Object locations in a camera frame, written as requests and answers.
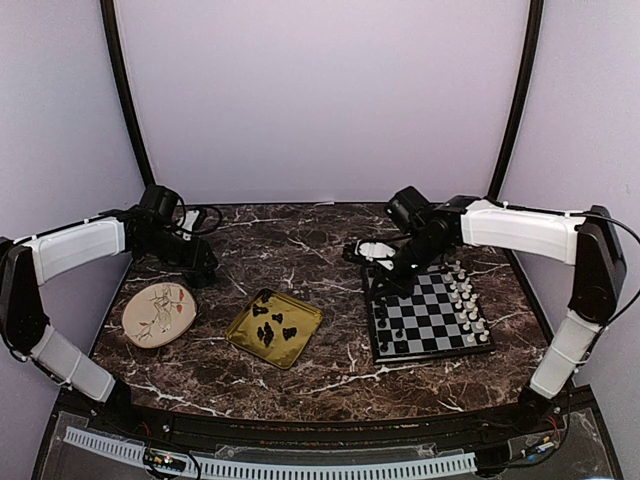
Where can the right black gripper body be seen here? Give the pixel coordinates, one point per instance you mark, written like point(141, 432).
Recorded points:
point(406, 284)

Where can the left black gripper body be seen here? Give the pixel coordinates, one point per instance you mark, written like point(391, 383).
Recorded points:
point(176, 256)

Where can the black silver chess board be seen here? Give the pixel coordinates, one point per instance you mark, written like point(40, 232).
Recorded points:
point(430, 329)

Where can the gold square tray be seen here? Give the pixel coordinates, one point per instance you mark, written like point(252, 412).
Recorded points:
point(242, 333)

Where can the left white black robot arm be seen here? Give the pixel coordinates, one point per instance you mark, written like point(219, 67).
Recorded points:
point(160, 225)

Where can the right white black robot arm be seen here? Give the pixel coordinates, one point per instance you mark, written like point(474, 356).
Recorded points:
point(587, 241)

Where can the white chess pieces row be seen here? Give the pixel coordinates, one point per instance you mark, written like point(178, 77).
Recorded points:
point(470, 320)

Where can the pile of black chess pieces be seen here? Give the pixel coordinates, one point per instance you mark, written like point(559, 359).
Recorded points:
point(266, 333)

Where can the dark blue mug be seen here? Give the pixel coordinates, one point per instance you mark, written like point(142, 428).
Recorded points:
point(198, 280)

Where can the round painted wooden plate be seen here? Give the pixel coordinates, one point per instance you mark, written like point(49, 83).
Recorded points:
point(158, 315)

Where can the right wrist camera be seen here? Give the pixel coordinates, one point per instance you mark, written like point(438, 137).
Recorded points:
point(366, 251)

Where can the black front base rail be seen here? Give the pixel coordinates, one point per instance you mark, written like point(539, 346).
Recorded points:
point(180, 422)

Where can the white slotted cable duct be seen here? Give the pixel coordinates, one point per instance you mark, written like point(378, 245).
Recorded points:
point(260, 463)

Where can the left black frame post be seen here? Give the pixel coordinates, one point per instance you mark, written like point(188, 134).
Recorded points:
point(116, 53)

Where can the black frame post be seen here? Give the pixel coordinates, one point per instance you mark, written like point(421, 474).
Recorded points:
point(116, 53)
point(520, 94)

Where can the right black frame post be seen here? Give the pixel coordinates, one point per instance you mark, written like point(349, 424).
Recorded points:
point(520, 94)

